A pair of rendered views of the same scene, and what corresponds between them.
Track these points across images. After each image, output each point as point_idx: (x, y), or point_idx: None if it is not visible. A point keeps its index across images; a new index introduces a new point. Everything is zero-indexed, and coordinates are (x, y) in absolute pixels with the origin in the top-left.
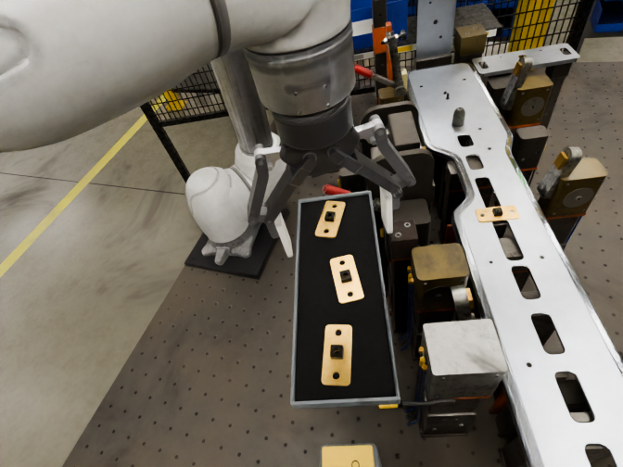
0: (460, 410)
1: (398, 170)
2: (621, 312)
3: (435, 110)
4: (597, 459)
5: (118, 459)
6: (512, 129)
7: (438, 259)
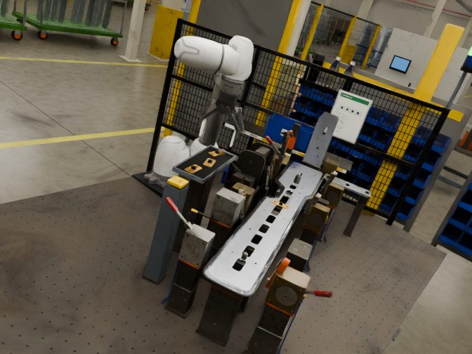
0: (217, 244)
1: (239, 123)
2: None
3: (291, 175)
4: None
5: (54, 209)
6: None
7: (244, 187)
